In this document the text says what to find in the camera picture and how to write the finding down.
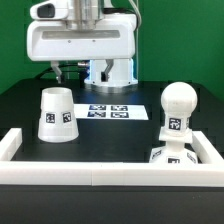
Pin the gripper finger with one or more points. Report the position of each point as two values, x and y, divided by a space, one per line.
105 73
57 71

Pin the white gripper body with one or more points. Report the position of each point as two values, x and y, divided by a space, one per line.
112 38

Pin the white lamp shade cone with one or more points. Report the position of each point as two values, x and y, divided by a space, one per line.
57 121

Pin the white lamp bulb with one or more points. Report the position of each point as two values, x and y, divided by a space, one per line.
178 101

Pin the white lamp base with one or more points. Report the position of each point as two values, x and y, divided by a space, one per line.
174 150

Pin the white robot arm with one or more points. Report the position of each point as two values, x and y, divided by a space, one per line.
83 15

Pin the white sheet with markers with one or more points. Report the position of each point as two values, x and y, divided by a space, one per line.
110 112

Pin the white U-shaped fence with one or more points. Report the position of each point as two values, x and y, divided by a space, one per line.
209 173

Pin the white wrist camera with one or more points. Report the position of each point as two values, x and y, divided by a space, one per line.
50 10

